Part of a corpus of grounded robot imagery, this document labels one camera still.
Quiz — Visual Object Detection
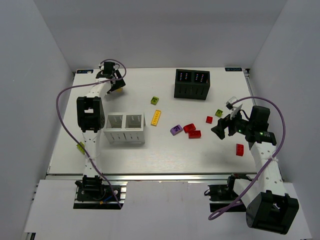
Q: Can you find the yellow long lego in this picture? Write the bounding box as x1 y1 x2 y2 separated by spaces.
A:
150 110 162 127

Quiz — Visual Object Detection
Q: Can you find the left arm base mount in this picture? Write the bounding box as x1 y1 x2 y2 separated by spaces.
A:
73 175 125 210

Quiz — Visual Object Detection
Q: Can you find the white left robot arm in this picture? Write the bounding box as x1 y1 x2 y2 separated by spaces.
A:
76 59 126 178

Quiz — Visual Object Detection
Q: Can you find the small red lego brick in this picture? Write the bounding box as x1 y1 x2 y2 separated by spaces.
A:
205 116 213 124

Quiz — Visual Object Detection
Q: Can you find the lime green long lego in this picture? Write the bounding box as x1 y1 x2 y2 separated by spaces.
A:
76 142 85 155

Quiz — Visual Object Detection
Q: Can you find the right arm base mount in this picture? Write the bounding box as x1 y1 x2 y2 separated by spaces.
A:
204 173 253 213

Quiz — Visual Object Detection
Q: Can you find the black double bin container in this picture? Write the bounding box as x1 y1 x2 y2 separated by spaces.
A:
174 69 211 100

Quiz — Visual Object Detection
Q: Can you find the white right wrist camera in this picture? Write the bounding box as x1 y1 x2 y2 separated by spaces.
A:
225 96 243 119

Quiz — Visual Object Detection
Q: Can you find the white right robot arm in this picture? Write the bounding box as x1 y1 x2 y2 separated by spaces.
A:
208 97 299 235

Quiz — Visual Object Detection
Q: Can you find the lime green square lego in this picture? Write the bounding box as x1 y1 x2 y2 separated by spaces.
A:
150 96 159 105

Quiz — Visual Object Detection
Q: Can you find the red sloped lego brick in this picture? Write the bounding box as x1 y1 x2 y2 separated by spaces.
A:
183 123 196 133

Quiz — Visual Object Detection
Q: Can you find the white double bin container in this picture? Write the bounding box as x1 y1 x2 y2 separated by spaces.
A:
103 112 146 144

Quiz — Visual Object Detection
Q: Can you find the lime green small lego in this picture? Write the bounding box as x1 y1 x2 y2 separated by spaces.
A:
215 109 223 118

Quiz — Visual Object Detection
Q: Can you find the purple sloped lego brick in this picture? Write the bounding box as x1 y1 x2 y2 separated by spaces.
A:
170 124 183 136

